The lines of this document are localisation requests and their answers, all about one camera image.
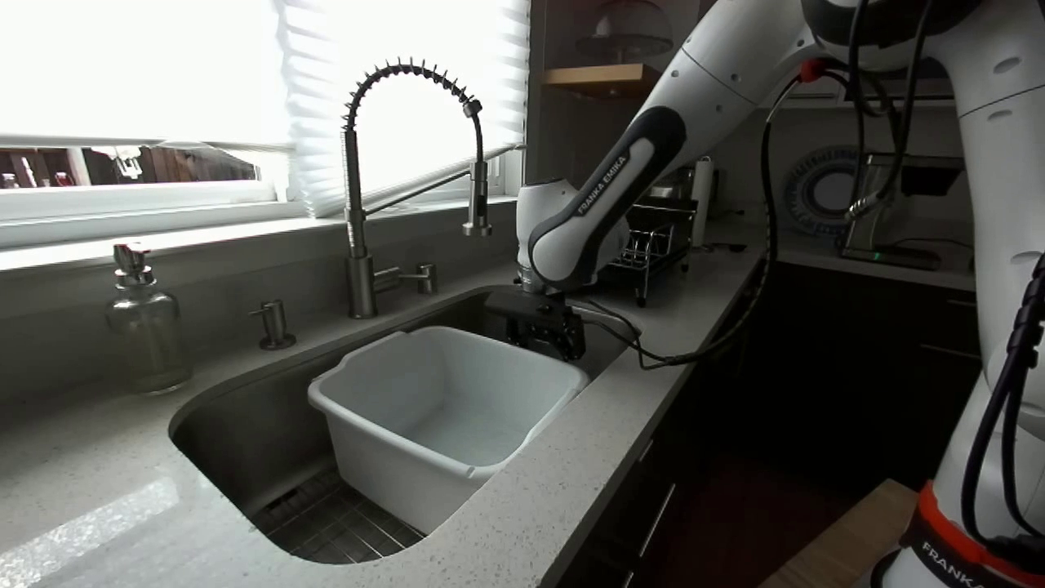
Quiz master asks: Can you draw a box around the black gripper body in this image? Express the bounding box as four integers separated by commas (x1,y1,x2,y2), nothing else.
480,281,593,357

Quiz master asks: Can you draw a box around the white plastic tub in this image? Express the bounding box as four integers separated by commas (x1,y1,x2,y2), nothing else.
303,321,593,536

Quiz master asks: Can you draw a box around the steel kitchen sink basin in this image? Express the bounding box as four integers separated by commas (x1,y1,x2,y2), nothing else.
167,281,638,567

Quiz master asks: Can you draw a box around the chrome spring kitchen faucet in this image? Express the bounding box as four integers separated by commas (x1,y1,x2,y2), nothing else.
341,59,496,322

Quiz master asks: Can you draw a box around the white window blind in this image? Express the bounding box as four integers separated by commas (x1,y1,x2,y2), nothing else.
270,0,534,219

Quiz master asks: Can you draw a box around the small chrome counter knob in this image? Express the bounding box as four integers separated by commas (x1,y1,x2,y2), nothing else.
256,296,299,357

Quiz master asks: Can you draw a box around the round grey background object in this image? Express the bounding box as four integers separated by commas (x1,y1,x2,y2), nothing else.
781,144,874,238

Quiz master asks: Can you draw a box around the wooden platform board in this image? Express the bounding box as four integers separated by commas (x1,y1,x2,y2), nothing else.
757,474,925,588

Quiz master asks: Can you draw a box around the clear glass soap dispenser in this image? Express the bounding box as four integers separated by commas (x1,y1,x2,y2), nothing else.
103,238,192,398

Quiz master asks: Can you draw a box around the black wire rack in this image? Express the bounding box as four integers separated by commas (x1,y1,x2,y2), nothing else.
601,160,705,309

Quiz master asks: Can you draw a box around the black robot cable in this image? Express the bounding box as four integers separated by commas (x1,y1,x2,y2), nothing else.
570,59,833,373

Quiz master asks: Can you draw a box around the wooden wall shelf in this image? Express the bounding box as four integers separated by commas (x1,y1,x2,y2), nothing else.
544,59,659,93

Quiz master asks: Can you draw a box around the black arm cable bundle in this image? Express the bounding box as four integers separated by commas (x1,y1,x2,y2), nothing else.
957,252,1045,549

